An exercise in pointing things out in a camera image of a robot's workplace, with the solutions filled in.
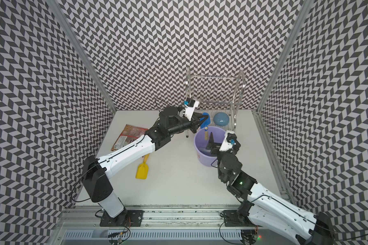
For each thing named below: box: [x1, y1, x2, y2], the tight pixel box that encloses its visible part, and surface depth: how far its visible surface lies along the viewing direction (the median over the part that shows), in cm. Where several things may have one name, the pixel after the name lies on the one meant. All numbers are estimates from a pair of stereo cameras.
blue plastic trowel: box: [199, 112, 212, 140], surface depth 76 cm
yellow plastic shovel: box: [135, 153, 150, 180], surface depth 88 cm
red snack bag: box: [110, 124, 149, 152], surface depth 101 cm
